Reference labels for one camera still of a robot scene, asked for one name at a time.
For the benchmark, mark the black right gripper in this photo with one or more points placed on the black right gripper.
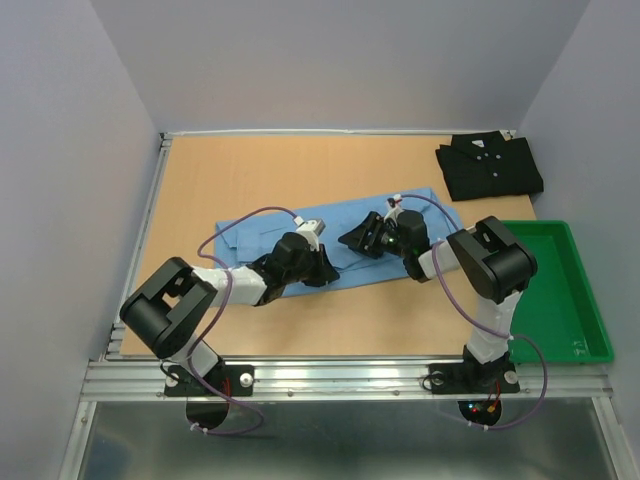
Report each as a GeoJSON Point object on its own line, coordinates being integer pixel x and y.
{"type": "Point", "coordinates": [358, 239]}

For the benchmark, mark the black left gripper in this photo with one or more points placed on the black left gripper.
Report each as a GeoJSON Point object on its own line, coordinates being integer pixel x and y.
{"type": "Point", "coordinates": [324, 271]}

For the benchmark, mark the light blue long sleeve shirt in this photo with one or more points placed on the light blue long sleeve shirt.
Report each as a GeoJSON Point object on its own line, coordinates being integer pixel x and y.
{"type": "Point", "coordinates": [257, 236]}

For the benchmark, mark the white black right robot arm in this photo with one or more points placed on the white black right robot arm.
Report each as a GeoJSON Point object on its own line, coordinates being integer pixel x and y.
{"type": "Point", "coordinates": [499, 269]}

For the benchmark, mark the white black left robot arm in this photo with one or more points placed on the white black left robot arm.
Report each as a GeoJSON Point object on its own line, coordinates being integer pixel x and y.
{"type": "Point", "coordinates": [165, 311]}

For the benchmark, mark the folded black shirt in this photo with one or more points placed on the folded black shirt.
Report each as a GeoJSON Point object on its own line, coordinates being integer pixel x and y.
{"type": "Point", "coordinates": [486, 164]}

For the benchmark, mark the green plastic tray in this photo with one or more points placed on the green plastic tray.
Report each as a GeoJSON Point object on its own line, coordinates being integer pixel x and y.
{"type": "Point", "coordinates": [558, 311]}

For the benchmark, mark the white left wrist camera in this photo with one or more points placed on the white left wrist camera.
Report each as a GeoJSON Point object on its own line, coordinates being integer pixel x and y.
{"type": "Point", "coordinates": [310, 229]}

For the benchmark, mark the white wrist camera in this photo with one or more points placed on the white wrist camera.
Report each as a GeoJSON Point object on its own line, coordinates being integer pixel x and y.
{"type": "Point", "coordinates": [310, 229]}
{"type": "Point", "coordinates": [394, 207]}

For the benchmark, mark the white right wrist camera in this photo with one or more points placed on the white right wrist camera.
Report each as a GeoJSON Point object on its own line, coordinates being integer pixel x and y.
{"type": "Point", "coordinates": [394, 207]}

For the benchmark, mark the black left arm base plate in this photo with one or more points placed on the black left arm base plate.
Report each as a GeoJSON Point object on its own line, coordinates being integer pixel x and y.
{"type": "Point", "coordinates": [232, 380]}

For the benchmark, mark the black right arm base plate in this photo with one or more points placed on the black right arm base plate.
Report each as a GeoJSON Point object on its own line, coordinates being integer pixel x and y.
{"type": "Point", "coordinates": [466, 378]}

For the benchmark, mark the aluminium table frame rail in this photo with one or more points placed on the aluminium table frame rail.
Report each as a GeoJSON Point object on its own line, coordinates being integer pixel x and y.
{"type": "Point", "coordinates": [126, 428]}

